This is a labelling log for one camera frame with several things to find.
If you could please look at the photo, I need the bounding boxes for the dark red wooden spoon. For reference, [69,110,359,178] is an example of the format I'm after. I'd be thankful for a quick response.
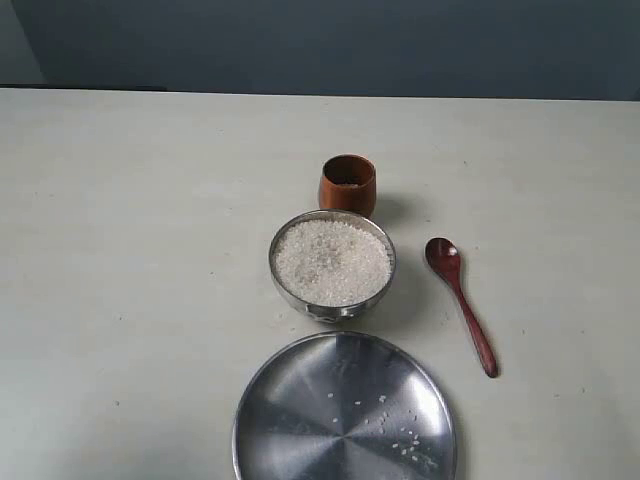
[425,237,499,378]

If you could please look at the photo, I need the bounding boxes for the steel bowl of rice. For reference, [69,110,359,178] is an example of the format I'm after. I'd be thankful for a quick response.
[268,209,397,323]

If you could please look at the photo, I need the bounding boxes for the brown wooden cup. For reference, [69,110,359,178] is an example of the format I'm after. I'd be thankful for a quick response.
[318,154,377,218]

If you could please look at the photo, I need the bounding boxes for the round steel plate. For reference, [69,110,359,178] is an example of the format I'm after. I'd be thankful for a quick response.
[232,331,458,479]

